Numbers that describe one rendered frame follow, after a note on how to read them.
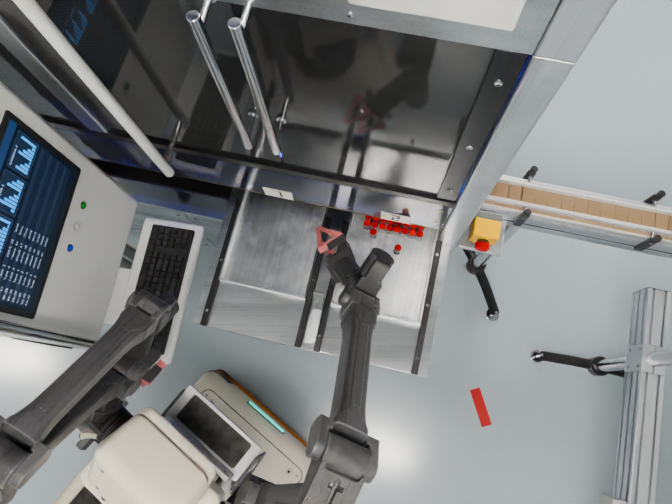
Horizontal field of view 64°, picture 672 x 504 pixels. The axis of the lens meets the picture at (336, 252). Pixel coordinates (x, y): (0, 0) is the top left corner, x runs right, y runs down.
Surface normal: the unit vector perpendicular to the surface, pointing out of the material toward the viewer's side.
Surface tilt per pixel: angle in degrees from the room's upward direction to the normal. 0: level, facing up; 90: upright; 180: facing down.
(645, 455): 0
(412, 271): 0
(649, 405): 0
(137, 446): 43
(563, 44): 90
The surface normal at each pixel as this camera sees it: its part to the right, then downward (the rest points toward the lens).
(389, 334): -0.04, -0.25
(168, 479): 0.40, -0.70
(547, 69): -0.22, 0.94
